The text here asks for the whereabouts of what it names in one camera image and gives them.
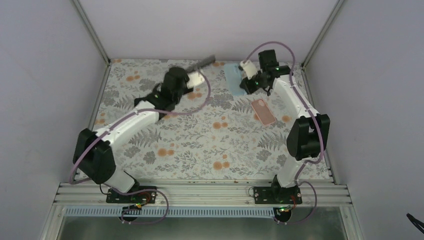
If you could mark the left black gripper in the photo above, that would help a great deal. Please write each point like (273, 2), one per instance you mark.
(187, 76)

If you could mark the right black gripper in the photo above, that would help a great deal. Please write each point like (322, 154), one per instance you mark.
(246, 85)

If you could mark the light blue phone case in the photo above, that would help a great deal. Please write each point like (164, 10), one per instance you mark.
(233, 77)

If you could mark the pink phone case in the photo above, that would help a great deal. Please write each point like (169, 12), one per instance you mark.
(263, 112)

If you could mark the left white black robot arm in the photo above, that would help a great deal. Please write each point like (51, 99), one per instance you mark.
(94, 151)

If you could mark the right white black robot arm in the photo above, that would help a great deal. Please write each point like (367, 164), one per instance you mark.
(307, 139)

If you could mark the floral patterned table mat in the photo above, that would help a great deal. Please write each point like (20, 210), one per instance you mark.
(225, 140)

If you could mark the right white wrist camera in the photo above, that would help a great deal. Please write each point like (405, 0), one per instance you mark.
(249, 68)

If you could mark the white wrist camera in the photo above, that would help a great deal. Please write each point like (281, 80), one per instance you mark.
(194, 79)
(249, 68)

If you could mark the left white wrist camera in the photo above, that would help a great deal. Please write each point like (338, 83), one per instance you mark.
(194, 79)

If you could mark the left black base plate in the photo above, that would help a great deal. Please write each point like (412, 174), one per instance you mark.
(148, 196)

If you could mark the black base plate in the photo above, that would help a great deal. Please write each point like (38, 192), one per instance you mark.
(148, 196)
(265, 195)

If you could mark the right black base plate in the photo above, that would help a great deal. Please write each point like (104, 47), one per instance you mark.
(265, 195)

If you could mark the aluminium rail frame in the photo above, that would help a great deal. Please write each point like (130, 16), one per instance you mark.
(204, 193)

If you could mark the white slotted cable duct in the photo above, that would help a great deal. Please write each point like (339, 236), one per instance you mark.
(171, 212)

